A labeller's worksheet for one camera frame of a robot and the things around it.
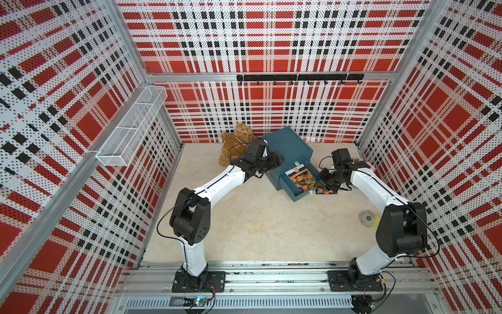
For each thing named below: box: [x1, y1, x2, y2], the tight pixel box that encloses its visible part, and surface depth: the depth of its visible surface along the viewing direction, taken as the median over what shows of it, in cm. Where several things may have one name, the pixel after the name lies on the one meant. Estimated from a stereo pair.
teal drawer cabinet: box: [261, 126, 319, 203], surface depth 95 cm
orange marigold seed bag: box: [284, 160, 316, 192], surface depth 98 cm
